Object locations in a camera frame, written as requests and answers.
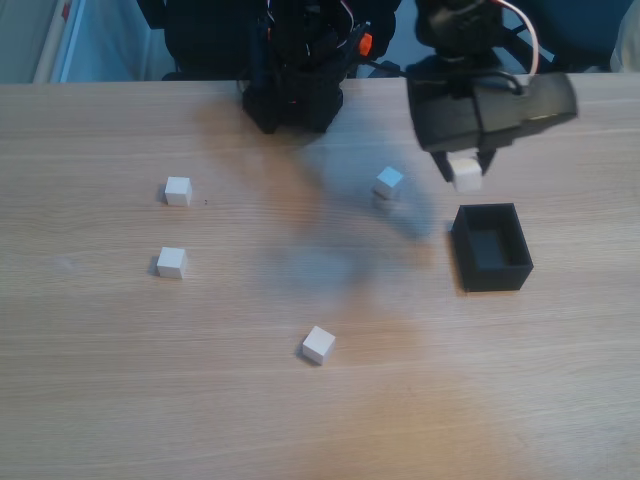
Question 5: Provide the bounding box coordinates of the person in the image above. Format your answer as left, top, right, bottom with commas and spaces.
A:
610, 9, 640, 74

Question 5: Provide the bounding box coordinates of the white cube block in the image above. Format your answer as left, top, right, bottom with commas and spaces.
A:
301, 325, 337, 366
448, 155, 484, 194
163, 176, 193, 207
372, 166, 405, 201
156, 246, 188, 280

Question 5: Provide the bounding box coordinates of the dark blue office chair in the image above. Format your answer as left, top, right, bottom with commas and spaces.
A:
504, 0, 621, 74

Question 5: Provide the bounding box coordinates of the white and red servo cable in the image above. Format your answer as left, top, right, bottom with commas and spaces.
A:
497, 0, 541, 91

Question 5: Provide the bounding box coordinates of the black open box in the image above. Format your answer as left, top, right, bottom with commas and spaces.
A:
451, 202, 535, 294

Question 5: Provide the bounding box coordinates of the black clamp with orange tip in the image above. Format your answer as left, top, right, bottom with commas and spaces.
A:
349, 22, 375, 64

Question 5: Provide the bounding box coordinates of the black office chair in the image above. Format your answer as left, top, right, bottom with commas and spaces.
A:
137, 0, 401, 81

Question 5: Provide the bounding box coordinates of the black webcam on gripper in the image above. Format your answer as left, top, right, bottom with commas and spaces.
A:
405, 71, 580, 155

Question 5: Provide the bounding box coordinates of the white leaning panel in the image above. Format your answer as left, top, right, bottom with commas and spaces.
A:
32, 0, 151, 84

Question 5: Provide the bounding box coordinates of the black camera cable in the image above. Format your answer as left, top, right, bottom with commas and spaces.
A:
369, 58, 527, 99

